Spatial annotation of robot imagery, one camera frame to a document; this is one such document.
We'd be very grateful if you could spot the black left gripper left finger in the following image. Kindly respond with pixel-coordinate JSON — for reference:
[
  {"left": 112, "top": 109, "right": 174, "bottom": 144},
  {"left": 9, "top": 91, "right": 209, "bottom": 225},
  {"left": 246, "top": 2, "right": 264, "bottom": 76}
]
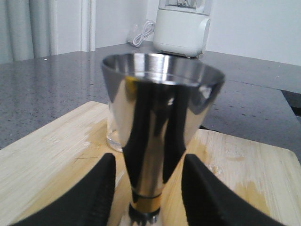
[{"left": 14, "top": 153, "right": 116, "bottom": 226}]

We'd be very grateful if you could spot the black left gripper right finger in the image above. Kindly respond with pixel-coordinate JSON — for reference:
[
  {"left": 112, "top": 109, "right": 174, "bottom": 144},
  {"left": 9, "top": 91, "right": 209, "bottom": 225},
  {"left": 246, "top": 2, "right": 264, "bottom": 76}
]
[{"left": 181, "top": 154, "right": 281, "bottom": 226}]

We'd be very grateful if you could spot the clear glass beaker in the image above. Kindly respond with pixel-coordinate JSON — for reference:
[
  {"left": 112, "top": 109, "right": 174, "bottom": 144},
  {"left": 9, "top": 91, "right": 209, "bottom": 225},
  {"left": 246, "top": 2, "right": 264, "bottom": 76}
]
[{"left": 106, "top": 102, "right": 123, "bottom": 152}]

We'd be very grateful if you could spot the steel double jigger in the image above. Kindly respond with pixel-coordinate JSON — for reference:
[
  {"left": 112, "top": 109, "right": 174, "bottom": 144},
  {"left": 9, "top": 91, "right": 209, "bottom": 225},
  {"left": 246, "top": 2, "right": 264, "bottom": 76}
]
[{"left": 102, "top": 53, "right": 225, "bottom": 226}]

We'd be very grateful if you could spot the wooden cutting board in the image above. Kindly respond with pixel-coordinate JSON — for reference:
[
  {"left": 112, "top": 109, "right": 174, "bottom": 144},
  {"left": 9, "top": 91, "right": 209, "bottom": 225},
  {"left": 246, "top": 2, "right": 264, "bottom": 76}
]
[{"left": 0, "top": 101, "right": 301, "bottom": 226}]

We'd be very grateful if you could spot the white blender base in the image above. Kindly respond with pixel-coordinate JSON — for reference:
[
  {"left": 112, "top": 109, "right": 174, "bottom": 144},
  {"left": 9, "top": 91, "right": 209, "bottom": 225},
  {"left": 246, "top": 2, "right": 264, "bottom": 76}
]
[{"left": 153, "top": 0, "right": 213, "bottom": 58}]

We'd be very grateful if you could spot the grey curtain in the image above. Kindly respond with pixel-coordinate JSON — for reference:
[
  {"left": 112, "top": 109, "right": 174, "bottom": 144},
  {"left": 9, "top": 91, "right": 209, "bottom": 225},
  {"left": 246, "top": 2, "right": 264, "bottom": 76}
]
[{"left": 0, "top": 0, "right": 58, "bottom": 64}]

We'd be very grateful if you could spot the white power cable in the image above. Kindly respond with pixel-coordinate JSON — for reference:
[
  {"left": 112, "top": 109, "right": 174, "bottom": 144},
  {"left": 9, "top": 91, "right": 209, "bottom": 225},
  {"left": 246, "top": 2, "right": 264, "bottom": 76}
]
[{"left": 127, "top": 20, "right": 155, "bottom": 47}]

